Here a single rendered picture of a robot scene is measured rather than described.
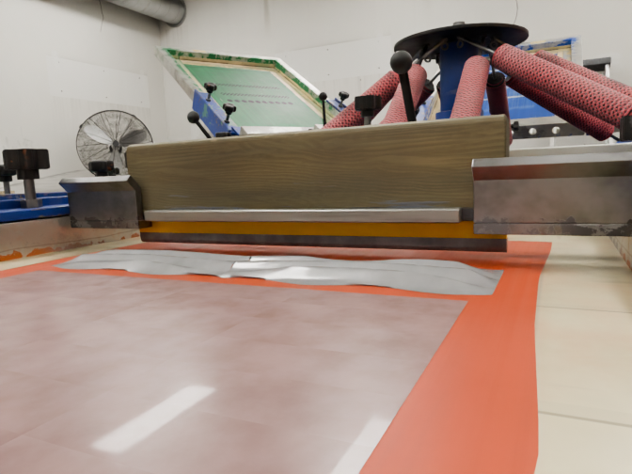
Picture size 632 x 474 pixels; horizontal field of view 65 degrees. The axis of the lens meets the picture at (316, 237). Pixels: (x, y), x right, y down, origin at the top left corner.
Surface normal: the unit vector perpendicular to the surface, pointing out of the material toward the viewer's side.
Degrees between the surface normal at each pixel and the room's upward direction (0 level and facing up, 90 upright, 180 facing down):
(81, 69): 90
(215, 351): 0
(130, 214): 90
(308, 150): 90
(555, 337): 0
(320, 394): 0
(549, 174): 135
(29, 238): 90
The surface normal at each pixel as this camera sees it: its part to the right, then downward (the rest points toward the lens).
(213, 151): -0.43, 0.14
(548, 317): -0.04, -0.99
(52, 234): 0.90, 0.02
